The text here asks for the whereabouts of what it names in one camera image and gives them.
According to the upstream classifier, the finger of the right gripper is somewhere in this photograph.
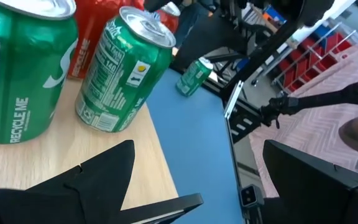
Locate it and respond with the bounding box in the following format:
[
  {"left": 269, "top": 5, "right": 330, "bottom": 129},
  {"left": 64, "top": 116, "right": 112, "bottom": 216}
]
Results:
[{"left": 144, "top": 0, "right": 183, "bottom": 12}]

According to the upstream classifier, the wooden shelf with black legs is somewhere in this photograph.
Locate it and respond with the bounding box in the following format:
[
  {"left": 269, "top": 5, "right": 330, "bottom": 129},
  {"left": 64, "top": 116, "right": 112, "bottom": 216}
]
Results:
[{"left": 0, "top": 77, "right": 204, "bottom": 224}]

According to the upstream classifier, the green Sprite can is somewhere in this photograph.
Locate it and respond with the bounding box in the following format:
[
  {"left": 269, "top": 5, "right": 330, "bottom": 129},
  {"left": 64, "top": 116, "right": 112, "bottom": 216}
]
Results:
[
  {"left": 175, "top": 57, "right": 214, "bottom": 97},
  {"left": 0, "top": 0, "right": 79, "bottom": 144},
  {"left": 75, "top": 6, "right": 177, "bottom": 133}
]

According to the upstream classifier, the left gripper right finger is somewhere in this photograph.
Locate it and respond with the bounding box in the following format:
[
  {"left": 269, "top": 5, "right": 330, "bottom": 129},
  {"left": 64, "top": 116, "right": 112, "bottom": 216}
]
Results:
[{"left": 262, "top": 139, "right": 358, "bottom": 224}]

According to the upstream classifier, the small black table camera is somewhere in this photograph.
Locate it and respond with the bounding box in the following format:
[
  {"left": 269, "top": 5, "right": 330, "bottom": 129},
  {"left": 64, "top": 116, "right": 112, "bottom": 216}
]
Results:
[{"left": 240, "top": 184, "right": 264, "bottom": 208}]

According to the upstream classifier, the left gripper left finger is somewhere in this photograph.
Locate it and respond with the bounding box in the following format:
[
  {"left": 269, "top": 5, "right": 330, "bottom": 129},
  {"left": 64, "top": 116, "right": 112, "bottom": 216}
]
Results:
[{"left": 26, "top": 139, "right": 135, "bottom": 224}]

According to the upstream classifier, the metal rack with red bins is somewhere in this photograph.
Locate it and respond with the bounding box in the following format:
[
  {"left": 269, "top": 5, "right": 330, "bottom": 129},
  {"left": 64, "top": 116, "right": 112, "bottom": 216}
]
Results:
[{"left": 272, "top": 21, "right": 358, "bottom": 94}]

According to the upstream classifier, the pink chevron floor mat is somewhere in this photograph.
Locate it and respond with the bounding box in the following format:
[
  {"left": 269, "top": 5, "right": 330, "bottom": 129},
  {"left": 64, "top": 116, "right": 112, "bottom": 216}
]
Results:
[{"left": 249, "top": 34, "right": 358, "bottom": 198}]

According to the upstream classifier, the person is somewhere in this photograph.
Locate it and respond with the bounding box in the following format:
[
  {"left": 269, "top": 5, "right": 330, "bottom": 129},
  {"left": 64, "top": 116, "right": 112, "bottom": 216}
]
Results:
[{"left": 172, "top": 1, "right": 217, "bottom": 57}]

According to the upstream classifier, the red Fanta can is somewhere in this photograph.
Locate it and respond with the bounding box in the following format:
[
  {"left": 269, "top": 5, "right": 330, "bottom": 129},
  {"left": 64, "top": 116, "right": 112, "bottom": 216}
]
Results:
[
  {"left": 155, "top": 1, "right": 181, "bottom": 34},
  {"left": 68, "top": 0, "right": 145, "bottom": 79}
]

